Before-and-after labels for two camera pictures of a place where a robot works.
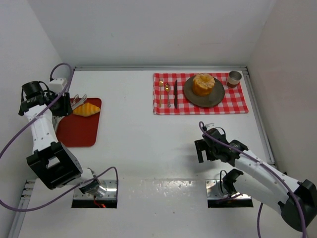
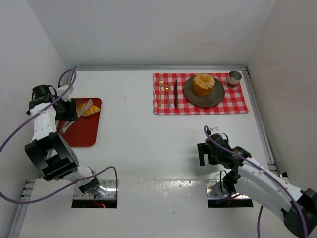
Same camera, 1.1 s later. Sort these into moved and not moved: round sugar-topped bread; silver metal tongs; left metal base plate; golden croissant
Moved: silver metal tongs
Not moved: round sugar-topped bread; left metal base plate; golden croissant
